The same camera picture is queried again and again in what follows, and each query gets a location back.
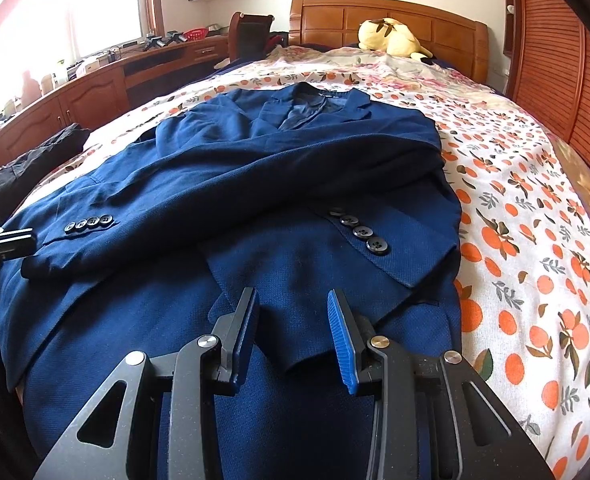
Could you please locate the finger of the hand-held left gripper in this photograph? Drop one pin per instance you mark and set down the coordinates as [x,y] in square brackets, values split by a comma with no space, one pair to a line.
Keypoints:
[17,241]

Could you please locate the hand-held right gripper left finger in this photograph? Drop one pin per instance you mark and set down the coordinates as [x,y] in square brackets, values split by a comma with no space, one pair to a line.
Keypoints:
[240,330]

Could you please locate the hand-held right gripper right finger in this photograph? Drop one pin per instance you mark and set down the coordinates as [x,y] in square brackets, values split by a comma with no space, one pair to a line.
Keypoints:
[342,340]

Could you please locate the blue blazer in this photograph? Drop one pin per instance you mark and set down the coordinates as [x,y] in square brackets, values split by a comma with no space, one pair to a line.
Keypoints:
[275,170]

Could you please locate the black folded clothes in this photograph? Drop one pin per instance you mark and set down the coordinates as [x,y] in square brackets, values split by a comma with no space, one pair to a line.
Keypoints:
[30,170]

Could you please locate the wooden desk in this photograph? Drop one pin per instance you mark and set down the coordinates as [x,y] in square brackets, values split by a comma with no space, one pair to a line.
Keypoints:
[85,100]

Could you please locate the brown bottle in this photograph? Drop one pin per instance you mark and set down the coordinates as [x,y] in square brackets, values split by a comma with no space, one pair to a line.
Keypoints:
[30,85]

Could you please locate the green lid bottle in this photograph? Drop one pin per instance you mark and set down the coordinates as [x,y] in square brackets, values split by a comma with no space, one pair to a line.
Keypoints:
[61,72]

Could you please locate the window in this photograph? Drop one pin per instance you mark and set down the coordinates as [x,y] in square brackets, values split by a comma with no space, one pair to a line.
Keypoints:
[50,20]

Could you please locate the orange print bed sheet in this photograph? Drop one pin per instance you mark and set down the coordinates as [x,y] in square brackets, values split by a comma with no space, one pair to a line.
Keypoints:
[525,210]

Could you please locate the black gadgets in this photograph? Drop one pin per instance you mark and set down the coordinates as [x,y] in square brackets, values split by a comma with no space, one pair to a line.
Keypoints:
[162,40]

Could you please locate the red basket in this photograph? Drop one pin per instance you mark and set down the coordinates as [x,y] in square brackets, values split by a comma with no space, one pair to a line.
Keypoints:
[195,35]

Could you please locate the pink floral blanket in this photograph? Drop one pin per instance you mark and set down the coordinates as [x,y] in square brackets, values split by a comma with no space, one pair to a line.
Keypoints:
[400,67]

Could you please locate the wooden chair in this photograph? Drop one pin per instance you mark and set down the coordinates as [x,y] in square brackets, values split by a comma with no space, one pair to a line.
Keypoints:
[250,35]

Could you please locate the yellow plush toy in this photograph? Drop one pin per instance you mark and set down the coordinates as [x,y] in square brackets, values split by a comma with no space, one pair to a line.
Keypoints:
[390,37]

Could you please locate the wooden headboard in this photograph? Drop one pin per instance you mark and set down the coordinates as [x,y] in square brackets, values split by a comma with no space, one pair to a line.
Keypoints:
[325,20]

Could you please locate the wooden slatted wardrobe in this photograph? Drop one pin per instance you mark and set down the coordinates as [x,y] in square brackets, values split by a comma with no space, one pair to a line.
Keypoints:
[565,50]

